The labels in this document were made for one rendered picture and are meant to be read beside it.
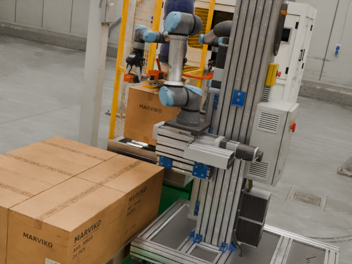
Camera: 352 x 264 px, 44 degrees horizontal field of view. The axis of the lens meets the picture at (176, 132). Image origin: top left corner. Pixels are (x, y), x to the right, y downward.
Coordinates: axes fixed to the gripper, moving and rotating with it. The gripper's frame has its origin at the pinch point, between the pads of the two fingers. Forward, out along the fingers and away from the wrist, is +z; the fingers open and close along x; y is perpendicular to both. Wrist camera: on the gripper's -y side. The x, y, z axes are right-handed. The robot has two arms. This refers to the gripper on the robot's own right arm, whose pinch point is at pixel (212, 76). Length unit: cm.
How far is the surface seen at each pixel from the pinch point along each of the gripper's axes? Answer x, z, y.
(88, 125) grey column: -125, 75, -8
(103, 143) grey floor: -154, 120, -84
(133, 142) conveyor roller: -52, 66, 29
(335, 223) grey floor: 122, 122, -59
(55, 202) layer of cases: -25, 64, 164
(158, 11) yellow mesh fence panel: -67, -45, -17
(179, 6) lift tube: -21, -52, 39
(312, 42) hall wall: -34, -9, -824
